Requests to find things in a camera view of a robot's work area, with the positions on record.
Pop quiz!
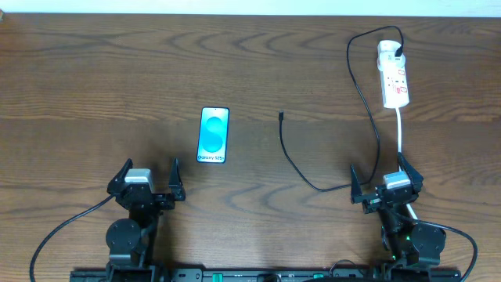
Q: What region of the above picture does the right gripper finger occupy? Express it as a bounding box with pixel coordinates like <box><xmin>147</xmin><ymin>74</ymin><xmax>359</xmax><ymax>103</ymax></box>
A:
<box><xmin>397</xmin><ymin>153</ymin><xmax>424</xmax><ymax>192</ymax></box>
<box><xmin>350</xmin><ymin>164</ymin><xmax>363</xmax><ymax>204</ymax></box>

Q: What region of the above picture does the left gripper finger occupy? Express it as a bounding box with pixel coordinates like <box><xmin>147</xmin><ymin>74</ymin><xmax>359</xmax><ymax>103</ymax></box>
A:
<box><xmin>168</xmin><ymin>158</ymin><xmax>186</xmax><ymax>201</ymax></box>
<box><xmin>106</xmin><ymin>158</ymin><xmax>133</xmax><ymax>195</ymax></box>

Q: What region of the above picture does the blue screen Galaxy smartphone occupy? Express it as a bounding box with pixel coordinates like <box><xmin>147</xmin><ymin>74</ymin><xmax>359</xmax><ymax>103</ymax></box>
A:
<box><xmin>196</xmin><ymin>107</ymin><xmax>230</xmax><ymax>164</ymax></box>

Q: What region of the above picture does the black USB charging cable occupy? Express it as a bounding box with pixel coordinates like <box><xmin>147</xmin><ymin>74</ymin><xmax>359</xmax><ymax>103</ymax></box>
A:
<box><xmin>278</xmin><ymin>25</ymin><xmax>405</xmax><ymax>193</ymax></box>

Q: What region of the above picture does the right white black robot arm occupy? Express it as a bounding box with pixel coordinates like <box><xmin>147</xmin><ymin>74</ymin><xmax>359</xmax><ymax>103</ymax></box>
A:
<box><xmin>351</xmin><ymin>154</ymin><xmax>446</xmax><ymax>281</ymax></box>

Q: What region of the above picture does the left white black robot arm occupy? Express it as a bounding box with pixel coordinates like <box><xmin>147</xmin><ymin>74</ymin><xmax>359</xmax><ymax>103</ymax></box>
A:
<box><xmin>106</xmin><ymin>159</ymin><xmax>186</xmax><ymax>281</ymax></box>

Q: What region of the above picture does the white USB charger plug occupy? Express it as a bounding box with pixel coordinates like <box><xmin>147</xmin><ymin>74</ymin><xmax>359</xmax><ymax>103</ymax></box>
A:
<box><xmin>377</xmin><ymin>40</ymin><xmax>403</xmax><ymax>60</ymax></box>

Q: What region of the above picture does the white power strip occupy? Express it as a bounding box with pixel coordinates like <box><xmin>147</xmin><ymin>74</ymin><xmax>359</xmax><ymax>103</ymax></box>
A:
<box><xmin>377</xmin><ymin>52</ymin><xmax>409</xmax><ymax>109</ymax></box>

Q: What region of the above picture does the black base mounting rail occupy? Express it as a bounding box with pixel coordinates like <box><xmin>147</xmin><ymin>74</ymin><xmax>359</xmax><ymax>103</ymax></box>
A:
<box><xmin>69</xmin><ymin>267</ymin><xmax>461</xmax><ymax>282</ymax></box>

